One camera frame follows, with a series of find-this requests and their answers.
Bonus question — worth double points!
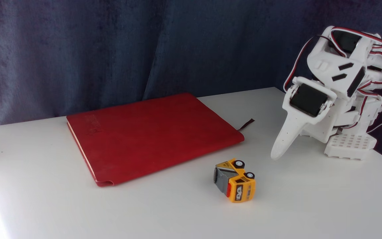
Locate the red notebook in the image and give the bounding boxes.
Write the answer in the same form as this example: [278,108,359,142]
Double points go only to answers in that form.
[66,92,255,187]

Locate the yellow grey toy truck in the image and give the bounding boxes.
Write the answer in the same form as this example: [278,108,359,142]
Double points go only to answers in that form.
[213,158,256,203]

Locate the dark blue curtain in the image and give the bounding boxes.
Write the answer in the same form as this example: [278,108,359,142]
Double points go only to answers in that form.
[0,0,382,168]

